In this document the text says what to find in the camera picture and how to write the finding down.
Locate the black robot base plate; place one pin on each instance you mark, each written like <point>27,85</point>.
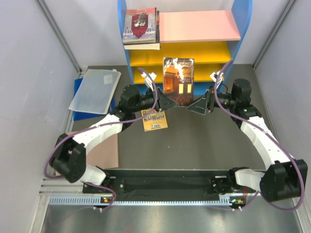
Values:
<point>167,185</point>

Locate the pink brown flat folder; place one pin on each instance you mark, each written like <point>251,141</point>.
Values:
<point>104,153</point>

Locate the black Storey Treehouse book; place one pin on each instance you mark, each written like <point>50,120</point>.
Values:
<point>135,40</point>

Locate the blue folder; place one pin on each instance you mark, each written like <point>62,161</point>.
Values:
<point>92,98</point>

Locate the purple red illustrated book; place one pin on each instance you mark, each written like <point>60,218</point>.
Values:
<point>140,23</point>

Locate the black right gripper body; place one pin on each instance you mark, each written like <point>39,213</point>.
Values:
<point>213,102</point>

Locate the dark Tale of Two Cities book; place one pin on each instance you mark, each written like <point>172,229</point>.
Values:
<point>147,46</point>

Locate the grey slotted cable duct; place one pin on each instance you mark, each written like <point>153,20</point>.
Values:
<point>103,201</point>

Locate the translucent white zip file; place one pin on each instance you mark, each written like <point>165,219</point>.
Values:
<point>107,76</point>

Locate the colourful blue-framed bookshelf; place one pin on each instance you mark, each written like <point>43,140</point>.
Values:
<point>211,38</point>

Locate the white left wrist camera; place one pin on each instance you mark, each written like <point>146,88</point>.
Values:
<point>148,79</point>

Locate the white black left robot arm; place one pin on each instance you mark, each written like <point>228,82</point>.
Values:
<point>121,118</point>

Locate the black red-lettered glossy book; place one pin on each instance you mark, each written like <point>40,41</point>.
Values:
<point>178,80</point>

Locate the yellow Shakespeare paperback book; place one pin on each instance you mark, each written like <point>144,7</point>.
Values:
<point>155,121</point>

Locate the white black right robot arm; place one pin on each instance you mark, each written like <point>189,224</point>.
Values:
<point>285,176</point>

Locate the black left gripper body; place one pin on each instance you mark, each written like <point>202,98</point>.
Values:
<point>150,99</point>

